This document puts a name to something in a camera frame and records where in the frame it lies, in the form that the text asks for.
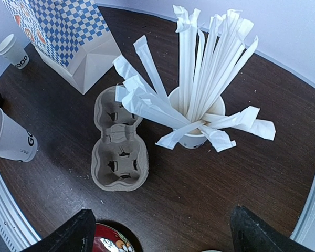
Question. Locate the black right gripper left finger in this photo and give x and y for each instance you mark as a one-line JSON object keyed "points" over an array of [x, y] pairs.
{"points": [[76, 234]]}

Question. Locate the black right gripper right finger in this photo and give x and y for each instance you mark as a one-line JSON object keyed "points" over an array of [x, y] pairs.
{"points": [[251, 233]]}

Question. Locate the white paper coffee cup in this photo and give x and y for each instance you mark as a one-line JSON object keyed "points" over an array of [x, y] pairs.
{"points": [[16, 143]]}

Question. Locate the red floral plate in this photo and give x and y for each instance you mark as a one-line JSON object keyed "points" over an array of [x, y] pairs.
{"points": [[107, 238]]}

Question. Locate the brown pulp cup carrier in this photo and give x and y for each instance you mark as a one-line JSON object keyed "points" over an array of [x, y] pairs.
{"points": [[119, 159]]}

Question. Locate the white stacked paper cup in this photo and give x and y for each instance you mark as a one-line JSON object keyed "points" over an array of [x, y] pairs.
{"points": [[13, 52]]}

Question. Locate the blue checkered paper bag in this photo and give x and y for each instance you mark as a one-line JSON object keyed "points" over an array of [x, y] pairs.
{"points": [[72, 37]]}

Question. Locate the aluminium front rail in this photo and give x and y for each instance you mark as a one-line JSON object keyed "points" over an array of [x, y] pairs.
{"points": [[15, 230]]}

